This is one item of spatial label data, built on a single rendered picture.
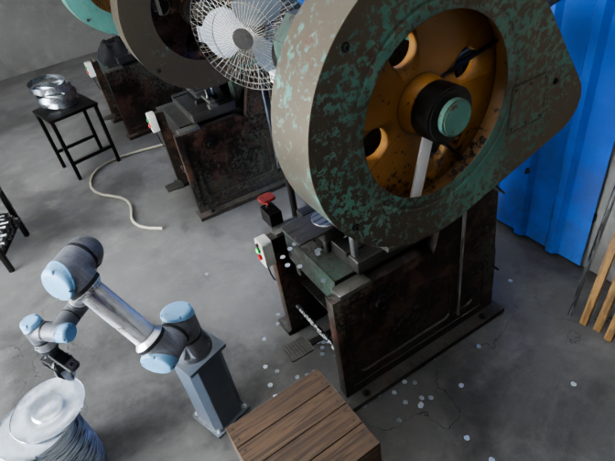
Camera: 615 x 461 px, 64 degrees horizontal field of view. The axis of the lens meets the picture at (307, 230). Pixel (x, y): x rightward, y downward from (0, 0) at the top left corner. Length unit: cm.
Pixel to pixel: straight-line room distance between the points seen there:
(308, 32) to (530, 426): 174
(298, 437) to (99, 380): 126
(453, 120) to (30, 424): 188
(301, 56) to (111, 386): 198
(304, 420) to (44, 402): 106
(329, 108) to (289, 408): 114
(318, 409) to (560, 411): 101
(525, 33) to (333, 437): 137
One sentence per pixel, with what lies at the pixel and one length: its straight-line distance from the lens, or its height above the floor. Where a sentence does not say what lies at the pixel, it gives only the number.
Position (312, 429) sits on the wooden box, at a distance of 183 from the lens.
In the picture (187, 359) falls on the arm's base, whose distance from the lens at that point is 197.
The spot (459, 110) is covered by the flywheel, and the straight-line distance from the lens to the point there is 133.
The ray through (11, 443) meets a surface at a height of 33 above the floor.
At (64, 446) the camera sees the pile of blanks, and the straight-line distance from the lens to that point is 222.
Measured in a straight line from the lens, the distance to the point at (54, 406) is 228.
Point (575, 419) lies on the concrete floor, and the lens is 234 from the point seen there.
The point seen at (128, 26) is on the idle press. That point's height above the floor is 135.
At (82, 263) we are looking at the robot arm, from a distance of 170.
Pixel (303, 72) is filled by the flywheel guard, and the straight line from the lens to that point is 115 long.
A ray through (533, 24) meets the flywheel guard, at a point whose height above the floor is 147.
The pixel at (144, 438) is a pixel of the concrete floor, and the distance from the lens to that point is 244.
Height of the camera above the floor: 193
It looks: 38 degrees down
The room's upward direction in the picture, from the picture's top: 10 degrees counter-clockwise
